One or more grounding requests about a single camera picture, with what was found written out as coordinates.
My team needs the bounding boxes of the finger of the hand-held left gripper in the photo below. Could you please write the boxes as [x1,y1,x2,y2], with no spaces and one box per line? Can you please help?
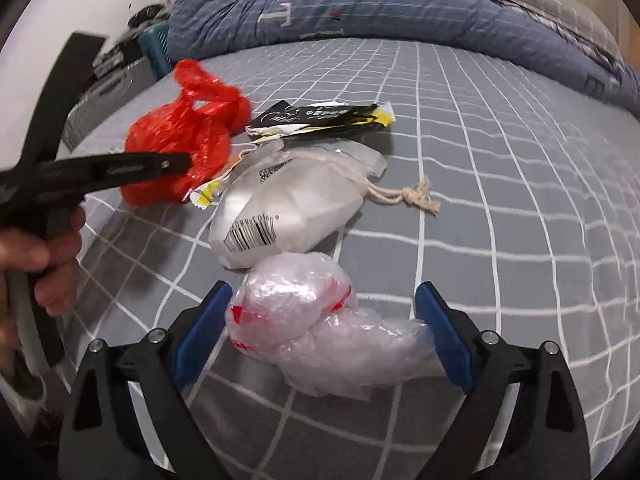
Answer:
[65,152,193,196]

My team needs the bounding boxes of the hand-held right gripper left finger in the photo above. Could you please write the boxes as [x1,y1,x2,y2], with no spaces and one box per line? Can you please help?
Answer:
[57,280,236,480]

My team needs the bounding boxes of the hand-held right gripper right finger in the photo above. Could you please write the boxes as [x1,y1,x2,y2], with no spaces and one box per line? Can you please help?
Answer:
[414,281,593,480]

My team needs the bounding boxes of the red plastic bag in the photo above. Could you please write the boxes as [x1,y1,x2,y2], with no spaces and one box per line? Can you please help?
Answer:
[121,58,252,207]

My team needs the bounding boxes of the clear bubble wrap bundle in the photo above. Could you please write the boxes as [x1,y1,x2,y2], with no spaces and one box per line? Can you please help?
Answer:
[225,251,446,401]

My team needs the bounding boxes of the person's left hand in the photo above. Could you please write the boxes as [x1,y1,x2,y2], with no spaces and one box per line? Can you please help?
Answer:
[0,208,87,317]

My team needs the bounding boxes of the grey suitcase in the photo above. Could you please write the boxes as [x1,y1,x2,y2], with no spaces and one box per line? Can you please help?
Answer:
[62,55,161,151]

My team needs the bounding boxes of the teal suitcase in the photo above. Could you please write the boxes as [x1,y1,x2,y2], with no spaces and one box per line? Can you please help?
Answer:
[140,25,173,78]

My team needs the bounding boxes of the bed with grey checked sheet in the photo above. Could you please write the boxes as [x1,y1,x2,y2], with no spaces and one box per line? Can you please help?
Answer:
[50,35,640,480]

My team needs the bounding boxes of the black snack wrapper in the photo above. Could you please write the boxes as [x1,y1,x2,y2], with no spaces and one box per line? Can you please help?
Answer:
[245,100,396,142]

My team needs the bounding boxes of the blue striped duvet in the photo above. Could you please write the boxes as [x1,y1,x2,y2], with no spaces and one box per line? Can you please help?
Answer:
[167,0,640,121]

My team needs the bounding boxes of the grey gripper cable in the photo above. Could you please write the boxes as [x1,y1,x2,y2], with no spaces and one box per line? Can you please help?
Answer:
[5,270,46,376]

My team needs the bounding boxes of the white drawstring pouch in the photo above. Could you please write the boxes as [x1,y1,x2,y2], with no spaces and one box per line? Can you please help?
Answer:
[207,139,443,272]

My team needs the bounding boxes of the black tangled cables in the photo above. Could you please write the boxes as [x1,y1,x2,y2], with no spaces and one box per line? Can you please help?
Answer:
[127,4,168,28]

